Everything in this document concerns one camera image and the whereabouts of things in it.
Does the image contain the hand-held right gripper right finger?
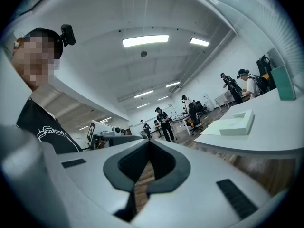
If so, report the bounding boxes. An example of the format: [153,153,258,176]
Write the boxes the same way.
[130,139,288,228]

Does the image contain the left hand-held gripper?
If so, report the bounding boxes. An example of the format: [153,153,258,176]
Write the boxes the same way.
[86,119,143,151]

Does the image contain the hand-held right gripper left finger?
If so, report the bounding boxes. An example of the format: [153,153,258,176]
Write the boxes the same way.
[57,139,151,223]

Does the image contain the pale green folder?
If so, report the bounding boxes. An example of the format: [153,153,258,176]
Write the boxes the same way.
[200,108,255,136]

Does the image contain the white desk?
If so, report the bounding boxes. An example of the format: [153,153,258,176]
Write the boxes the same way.
[170,114,193,136]

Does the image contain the person's black printed T-shirt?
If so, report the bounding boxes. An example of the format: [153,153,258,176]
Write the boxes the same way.
[16,98,83,154]

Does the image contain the white water dispenser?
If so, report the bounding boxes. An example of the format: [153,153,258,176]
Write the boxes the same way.
[203,93,214,110]

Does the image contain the small white table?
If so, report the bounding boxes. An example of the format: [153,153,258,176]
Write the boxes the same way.
[215,90,235,111]

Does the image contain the row of ceiling light panels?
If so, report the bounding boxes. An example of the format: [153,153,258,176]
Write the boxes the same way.
[78,34,211,131]

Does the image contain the person's head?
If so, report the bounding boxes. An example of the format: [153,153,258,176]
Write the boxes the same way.
[11,27,64,91]

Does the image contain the green book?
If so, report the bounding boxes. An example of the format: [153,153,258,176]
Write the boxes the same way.
[270,65,296,101]

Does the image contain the black head cap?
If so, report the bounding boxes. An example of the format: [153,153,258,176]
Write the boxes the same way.
[23,27,64,59]

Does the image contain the white window blinds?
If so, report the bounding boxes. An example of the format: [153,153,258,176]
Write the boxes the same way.
[237,0,303,80]

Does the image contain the black head camera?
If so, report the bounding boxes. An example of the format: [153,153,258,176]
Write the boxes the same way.
[59,24,76,47]

